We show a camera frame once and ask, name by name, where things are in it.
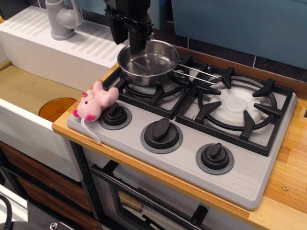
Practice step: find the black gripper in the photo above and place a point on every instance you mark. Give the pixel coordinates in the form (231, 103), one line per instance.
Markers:
(130, 19)

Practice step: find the stainless steel pan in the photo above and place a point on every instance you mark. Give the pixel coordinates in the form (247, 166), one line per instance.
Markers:
(153, 66)

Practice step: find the pink stuffed pig toy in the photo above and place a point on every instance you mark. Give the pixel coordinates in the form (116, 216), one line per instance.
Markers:
(93, 103)

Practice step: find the black left stove knob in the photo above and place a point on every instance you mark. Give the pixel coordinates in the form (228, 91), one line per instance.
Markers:
(116, 117)

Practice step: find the black stove knob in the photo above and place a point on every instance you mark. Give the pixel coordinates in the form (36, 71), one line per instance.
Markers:
(161, 137)
(215, 159)
(116, 117)

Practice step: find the black middle stove knob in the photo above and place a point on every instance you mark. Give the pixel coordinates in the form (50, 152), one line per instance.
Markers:
(161, 137)

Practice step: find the grey toy stove top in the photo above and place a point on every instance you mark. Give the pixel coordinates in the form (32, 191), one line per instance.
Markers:
(243, 185)

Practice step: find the black right stove knob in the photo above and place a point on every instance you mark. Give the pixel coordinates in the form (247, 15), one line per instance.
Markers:
(215, 159)

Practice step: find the grey toy faucet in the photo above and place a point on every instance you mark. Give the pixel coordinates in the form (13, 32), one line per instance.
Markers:
(63, 21)

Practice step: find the black left burner grate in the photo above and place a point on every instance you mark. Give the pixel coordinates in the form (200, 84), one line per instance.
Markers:
(164, 100)

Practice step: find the black burner grate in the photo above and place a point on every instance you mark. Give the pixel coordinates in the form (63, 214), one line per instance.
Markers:
(247, 112)
(164, 100)

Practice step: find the white toy sink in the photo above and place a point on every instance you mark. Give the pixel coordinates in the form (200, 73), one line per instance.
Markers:
(35, 69)

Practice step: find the black right burner grate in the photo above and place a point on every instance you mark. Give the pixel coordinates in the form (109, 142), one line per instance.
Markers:
(247, 112)

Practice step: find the wooden drawer fronts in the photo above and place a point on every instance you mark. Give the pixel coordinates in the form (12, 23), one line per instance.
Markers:
(47, 188)

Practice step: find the oven door with handle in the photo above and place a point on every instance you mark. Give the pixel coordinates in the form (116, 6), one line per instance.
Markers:
(194, 223)

